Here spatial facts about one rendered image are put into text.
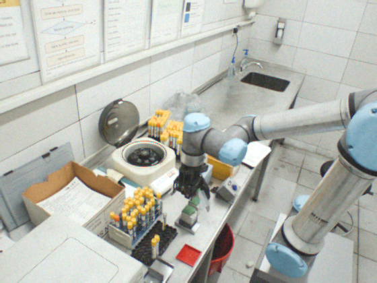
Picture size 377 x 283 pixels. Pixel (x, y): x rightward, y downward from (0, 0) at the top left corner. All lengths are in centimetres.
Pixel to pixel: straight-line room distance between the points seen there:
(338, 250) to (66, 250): 90
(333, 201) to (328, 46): 255
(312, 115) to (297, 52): 243
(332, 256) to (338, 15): 239
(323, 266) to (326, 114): 55
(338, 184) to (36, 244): 67
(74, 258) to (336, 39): 289
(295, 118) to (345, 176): 21
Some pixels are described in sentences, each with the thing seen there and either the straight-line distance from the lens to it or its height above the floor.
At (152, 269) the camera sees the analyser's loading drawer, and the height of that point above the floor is 94.
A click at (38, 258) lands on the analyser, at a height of 117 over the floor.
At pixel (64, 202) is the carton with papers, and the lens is 114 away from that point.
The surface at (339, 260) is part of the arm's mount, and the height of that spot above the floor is 92.
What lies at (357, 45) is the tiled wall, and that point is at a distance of 310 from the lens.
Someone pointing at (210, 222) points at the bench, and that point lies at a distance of 112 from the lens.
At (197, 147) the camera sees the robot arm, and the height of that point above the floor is 128.
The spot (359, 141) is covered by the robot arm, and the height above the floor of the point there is 148.
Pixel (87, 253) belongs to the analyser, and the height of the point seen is 117.
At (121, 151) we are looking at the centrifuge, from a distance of 127.
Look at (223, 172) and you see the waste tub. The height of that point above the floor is 93.
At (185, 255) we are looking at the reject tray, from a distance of 102.
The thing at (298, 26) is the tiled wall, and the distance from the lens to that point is 311.
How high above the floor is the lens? 171
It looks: 31 degrees down
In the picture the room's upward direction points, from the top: 5 degrees clockwise
